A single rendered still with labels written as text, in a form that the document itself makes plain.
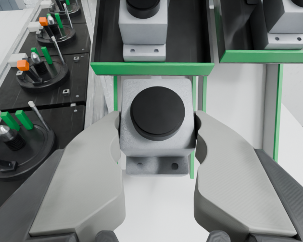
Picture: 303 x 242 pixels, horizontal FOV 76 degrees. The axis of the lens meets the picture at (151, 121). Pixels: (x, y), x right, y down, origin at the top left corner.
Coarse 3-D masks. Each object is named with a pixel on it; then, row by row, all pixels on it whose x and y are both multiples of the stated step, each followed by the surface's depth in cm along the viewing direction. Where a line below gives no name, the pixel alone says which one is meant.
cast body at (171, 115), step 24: (144, 96) 11; (168, 96) 11; (120, 120) 12; (144, 120) 10; (168, 120) 10; (192, 120) 11; (120, 144) 11; (144, 144) 11; (168, 144) 11; (192, 144) 11; (144, 168) 13; (168, 168) 13
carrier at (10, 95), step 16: (32, 48) 55; (16, 64) 61; (32, 64) 53; (48, 64) 59; (64, 64) 59; (80, 64) 62; (16, 80) 57; (32, 80) 54; (48, 80) 54; (64, 80) 56; (80, 80) 57; (0, 96) 52; (16, 96) 52; (32, 96) 52; (48, 96) 52; (64, 96) 52; (80, 96) 52
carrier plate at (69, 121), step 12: (60, 108) 49; (72, 108) 49; (84, 108) 50; (48, 120) 47; (60, 120) 47; (72, 120) 47; (84, 120) 48; (60, 132) 44; (72, 132) 44; (60, 144) 42; (24, 180) 37; (0, 192) 36; (12, 192) 36; (0, 204) 34
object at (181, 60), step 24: (192, 0) 25; (96, 24) 22; (168, 24) 24; (192, 24) 24; (96, 48) 21; (120, 48) 23; (168, 48) 23; (192, 48) 23; (96, 72) 22; (120, 72) 22; (144, 72) 22; (168, 72) 22; (192, 72) 22
